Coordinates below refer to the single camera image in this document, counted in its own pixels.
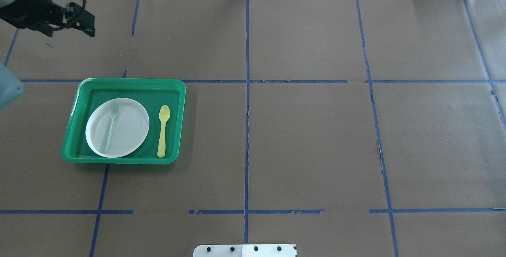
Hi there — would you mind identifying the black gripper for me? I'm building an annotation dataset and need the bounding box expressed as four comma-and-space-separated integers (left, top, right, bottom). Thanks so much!
0, 0, 95, 37

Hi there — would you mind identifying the yellow plastic spoon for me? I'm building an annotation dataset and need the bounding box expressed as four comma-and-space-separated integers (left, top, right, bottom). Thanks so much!
157, 104, 171, 158

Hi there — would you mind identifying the pale grey plastic fork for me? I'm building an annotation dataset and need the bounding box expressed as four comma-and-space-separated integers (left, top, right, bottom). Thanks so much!
100, 100, 119, 154

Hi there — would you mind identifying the green plastic tray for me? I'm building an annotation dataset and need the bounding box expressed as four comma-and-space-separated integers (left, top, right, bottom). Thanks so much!
61, 77, 186, 165

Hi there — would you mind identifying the white round plate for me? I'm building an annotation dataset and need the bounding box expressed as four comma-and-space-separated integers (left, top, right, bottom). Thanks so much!
85, 97, 150, 159

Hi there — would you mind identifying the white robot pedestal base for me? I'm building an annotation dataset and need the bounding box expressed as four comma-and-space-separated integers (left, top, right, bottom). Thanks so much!
193, 243, 298, 257

